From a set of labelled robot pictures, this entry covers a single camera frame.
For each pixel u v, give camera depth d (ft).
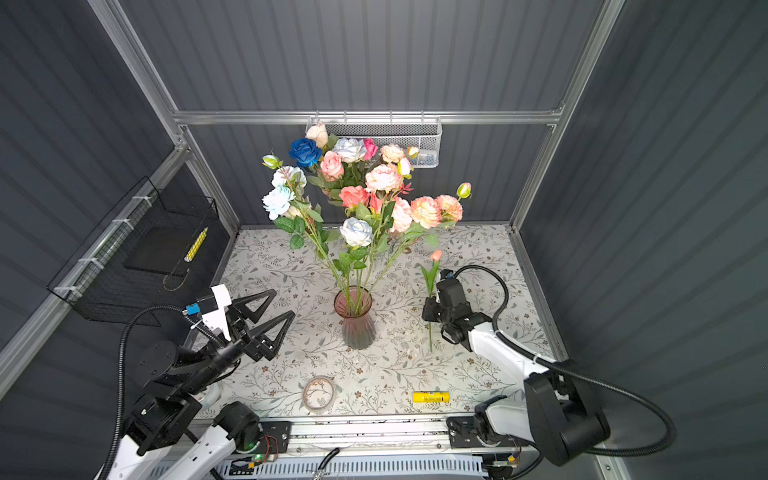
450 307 2.20
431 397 2.55
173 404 1.52
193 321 1.53
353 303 2.58
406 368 2.78
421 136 2.72
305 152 2.28
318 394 2.65
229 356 1.65
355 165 2.47
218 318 1.57
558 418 1.35
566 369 1.39
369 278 2.37
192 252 2.47
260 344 1.59
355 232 2.06
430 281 2.99
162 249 2.42
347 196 2.32
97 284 2.10
